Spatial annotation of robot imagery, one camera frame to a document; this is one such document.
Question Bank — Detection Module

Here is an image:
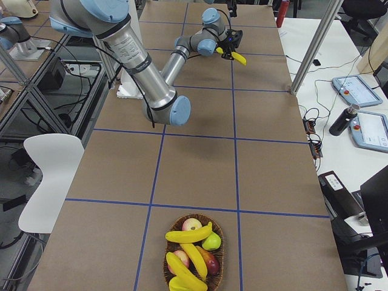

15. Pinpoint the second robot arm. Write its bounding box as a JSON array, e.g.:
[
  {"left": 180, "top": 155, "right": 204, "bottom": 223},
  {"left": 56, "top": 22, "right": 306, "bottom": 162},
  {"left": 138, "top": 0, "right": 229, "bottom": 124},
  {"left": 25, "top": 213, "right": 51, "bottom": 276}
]
[{"left": 1, "top": 16, "right": 52, "bottom": 61}]

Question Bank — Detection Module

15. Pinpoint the red fire extinguisher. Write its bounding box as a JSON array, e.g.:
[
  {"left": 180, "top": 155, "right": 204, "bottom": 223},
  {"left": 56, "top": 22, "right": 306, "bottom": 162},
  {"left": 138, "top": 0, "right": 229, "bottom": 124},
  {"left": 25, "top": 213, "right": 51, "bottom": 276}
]
[{"left": 276, "top": 0, "right": 290, "bottom": 28}]

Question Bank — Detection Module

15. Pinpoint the blue teach pendant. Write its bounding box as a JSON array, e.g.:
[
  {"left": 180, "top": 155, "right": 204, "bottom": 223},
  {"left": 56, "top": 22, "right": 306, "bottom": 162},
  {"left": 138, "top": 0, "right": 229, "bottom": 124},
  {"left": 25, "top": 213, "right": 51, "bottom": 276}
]
[
  {"left": 332, "top": 75, "right": 383, "bottom": 108},
  {"left": 350, "top": 111, "right": 387, "bottom": 153}
]

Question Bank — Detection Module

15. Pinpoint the black water bottle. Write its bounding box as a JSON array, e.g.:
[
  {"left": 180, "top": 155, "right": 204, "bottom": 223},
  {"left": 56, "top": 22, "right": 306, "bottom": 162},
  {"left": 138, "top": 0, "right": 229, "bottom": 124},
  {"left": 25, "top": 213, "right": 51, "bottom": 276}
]
[{"left": 329, "top": 104, "right": 360, "bottom": 136}]

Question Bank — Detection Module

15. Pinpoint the yellow plastic banana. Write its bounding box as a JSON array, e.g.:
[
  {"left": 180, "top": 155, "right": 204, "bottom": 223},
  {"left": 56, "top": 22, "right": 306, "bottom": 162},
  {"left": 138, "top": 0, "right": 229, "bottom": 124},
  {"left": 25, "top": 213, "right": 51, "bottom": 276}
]
[{"left": 216, "top": 47, "right": 247, "bottom": 66}]

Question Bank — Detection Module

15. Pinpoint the black monitor stand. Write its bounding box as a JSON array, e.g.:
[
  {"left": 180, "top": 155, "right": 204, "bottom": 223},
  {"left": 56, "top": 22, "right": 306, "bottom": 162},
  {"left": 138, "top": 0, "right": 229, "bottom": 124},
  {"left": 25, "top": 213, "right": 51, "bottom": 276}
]
[{"left": 338, "top": 167, "right": 387, "bottom": 277}]

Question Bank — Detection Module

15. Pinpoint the white chair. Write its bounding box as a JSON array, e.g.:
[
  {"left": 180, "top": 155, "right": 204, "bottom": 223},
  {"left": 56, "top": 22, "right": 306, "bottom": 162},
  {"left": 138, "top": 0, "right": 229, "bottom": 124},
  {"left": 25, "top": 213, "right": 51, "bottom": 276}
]
[{"left": 18, "top": 133, "right": 84, "bottom": 234}]

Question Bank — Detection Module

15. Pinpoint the red apple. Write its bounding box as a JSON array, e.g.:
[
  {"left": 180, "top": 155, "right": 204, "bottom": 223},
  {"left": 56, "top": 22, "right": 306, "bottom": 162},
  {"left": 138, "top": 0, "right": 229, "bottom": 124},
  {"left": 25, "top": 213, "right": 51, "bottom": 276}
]
[{"left": 196, "top": 246, "right": 220, "bottom": 276}]

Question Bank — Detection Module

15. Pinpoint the green pear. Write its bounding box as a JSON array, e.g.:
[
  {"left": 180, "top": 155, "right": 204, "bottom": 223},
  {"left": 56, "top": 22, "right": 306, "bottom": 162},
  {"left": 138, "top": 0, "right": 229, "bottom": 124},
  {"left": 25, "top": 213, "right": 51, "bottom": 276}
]
[{"left": 201, "top": 232, "right": 222, "bottom": 251}]

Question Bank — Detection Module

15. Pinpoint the blue teach pendant near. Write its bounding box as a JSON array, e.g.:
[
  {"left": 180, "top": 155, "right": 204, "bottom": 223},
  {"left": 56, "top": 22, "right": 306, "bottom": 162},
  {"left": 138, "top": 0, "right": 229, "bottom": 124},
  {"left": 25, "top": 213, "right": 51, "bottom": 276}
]
[{"left": 350, "top": 111, "right": 387, "bottom": 153}]

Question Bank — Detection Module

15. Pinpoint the blue teach pendant far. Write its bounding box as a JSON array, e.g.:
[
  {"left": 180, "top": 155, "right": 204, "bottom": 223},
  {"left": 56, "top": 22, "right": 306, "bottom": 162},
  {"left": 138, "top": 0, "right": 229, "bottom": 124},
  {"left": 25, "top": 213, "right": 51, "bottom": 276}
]
[{"left": 332, "top": 75, "right": 383, "bottom": 108}]

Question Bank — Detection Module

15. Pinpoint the black printer box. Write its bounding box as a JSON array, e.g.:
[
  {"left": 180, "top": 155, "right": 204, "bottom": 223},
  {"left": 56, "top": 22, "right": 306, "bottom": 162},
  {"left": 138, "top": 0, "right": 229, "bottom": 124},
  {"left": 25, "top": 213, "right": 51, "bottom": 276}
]
[{"left": 318, "top": 171, "right": 372, "bottom": 244}]

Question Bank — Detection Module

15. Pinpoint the black camera cable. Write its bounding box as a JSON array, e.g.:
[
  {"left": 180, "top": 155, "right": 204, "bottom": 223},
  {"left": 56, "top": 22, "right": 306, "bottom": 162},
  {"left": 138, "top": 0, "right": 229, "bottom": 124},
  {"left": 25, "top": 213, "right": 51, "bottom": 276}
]
[{"left": 187, "top": 8, "right": 234, "bottom": 58}]

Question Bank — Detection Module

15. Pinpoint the pink apple at basket left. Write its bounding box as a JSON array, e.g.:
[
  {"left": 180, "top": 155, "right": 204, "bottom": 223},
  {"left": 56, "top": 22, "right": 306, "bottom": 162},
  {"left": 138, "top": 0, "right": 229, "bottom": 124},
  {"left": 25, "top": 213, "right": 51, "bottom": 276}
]
[{"left": 167, "top": 250, "right": 190, "bottom": 275}]

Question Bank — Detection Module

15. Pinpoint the aluminium frame post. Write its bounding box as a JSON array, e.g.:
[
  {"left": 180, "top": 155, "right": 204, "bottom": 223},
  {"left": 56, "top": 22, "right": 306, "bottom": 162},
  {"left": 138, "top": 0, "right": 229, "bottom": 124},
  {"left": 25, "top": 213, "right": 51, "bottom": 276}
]
[{"left": 290, "top": 0, "right": 343, "bottom": 95}]

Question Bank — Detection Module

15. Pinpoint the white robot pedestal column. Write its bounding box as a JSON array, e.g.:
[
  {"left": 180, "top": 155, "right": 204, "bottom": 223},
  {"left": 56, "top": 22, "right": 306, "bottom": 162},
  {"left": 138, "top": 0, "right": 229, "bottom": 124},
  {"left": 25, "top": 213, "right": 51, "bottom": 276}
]
[{"left": 117, "top": 70, "right": 143, "bottom": 99}]

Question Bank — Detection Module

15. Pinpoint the pink apple at basket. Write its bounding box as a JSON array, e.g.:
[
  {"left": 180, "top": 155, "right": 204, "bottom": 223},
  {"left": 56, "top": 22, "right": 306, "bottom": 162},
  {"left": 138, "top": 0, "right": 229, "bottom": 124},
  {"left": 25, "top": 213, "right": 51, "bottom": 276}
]
[
  {"left": 167, "top": 250, "right": 190, "bottom": 275},
  {"left": 181, "top": 218, "right": 202, "bottom": 231}
]

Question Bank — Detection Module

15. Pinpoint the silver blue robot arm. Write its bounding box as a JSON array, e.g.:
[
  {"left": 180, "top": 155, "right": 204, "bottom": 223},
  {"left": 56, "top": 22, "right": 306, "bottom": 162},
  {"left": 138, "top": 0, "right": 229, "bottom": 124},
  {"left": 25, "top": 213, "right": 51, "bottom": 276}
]
[{"left": 50, "top": 1, "right": 243, "bottom": 126}]

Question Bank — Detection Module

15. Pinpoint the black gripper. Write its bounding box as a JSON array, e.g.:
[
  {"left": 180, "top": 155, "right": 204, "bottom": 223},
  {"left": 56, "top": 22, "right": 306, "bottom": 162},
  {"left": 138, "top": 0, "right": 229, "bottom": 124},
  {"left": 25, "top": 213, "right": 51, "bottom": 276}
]
[{"left": 221, "top": 42, "right": 234, "bottom": 60}]

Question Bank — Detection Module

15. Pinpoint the pink apple at basket back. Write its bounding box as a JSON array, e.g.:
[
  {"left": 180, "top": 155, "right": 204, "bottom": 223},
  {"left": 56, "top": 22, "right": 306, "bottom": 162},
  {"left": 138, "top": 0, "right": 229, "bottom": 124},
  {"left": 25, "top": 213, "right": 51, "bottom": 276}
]
[{"left": 181, "top": 218, "right": 202, "bottom": 231}]

